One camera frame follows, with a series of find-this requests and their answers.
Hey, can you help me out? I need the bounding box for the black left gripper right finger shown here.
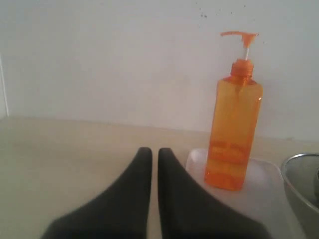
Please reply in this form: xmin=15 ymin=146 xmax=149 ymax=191
xmin=158 ymin=148 xmax=267 ymax=239

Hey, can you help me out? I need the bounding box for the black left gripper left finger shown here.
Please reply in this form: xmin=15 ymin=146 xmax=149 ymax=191
xmin=42 ymin=147 xmax=153 ymax=239

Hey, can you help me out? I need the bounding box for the orange soap pump bottle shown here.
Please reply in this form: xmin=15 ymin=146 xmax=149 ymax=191
xmin=204 ymin=31 xmax=263 ymax=191

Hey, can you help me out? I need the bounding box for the large steel mesh colander bowl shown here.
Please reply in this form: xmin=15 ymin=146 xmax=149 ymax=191
xmin=281 ymin=153 xmax=319 ymax=227

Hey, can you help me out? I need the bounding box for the white rectangular plastic tray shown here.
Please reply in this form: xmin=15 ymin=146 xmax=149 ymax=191
xmin=185 ymin=148 xmax=306 ymax=239

